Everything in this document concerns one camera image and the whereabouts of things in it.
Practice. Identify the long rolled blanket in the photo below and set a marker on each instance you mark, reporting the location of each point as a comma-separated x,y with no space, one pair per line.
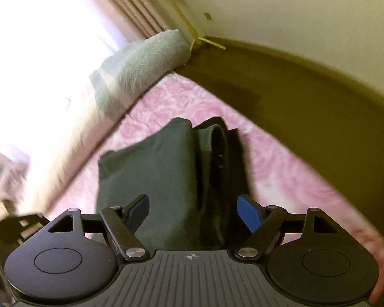
140,64

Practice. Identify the pink floral bed sheet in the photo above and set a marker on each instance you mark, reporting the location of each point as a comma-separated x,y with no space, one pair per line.
291,182

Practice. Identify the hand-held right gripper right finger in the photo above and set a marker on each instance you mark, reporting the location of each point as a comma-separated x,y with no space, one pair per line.
249,212

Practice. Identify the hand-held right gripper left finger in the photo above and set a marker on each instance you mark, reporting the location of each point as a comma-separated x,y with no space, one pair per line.
137,211

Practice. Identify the pink curtain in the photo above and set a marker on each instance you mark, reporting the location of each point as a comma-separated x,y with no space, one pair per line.
131,6

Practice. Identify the dark grey jeans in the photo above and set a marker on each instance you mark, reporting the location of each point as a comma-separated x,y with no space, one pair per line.
166,172

